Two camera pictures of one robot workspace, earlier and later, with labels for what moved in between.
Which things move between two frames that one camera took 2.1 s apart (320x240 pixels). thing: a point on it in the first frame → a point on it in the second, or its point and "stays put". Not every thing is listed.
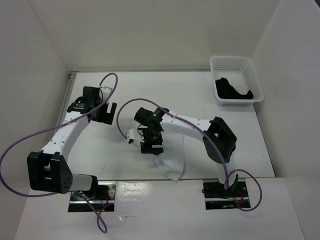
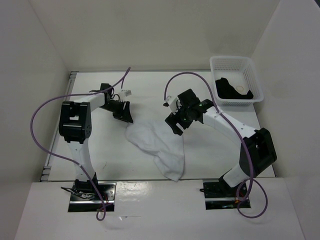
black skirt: x=225 y=90 stays put
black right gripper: x=146 y=146 → x=172 y=120
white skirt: x=171 y=161 stays put
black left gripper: x=106 y=117 → x=124 y=115
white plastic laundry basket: x=236 y=81 stays put
